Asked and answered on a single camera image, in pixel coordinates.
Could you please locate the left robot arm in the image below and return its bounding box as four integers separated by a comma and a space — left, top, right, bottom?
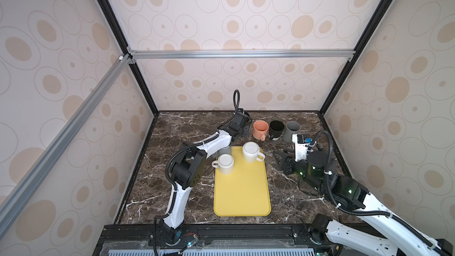
156, 109, 252, 244

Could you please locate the black mug white base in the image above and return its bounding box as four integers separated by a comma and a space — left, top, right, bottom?
268, 120, 285, 141

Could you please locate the green lit circuit board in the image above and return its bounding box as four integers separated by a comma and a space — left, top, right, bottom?
181, 233, 199, 250

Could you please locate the left aluminium rail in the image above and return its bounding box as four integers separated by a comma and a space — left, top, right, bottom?
1, 53, 132, 238

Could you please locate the back aluminium rail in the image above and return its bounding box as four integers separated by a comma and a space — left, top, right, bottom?
130, 49, 355, 60

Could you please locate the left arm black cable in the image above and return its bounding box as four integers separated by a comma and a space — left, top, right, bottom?
152, 89, 241, 256

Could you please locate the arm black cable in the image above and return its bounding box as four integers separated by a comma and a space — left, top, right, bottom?
152, 89, 241, 256
308, 130, 452, 256

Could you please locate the large grey mug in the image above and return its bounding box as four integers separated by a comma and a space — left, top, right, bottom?
283, 121, 300, 143

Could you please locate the white ribbed mug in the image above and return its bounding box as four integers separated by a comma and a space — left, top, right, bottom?
242, 142, 265, 163

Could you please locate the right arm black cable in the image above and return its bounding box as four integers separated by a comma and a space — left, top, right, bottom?
308, 130, 452, 256

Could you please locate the aluminium rail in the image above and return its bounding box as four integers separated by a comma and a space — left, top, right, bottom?
1, 53, 132, 238
130, 49, 355, 60

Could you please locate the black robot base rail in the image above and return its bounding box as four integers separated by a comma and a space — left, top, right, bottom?
106, 222, 400, 256

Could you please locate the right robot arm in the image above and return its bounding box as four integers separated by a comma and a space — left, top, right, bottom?
273, 149, 453, 256

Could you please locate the yellow plastic tray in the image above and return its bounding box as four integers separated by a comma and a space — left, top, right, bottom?
213, 146, 271, 217

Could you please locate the peach and cream mug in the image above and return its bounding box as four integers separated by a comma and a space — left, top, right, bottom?
252, 120, 269, 141

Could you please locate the small grey mug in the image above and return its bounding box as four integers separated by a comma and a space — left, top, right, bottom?
217, 146, 232, 156

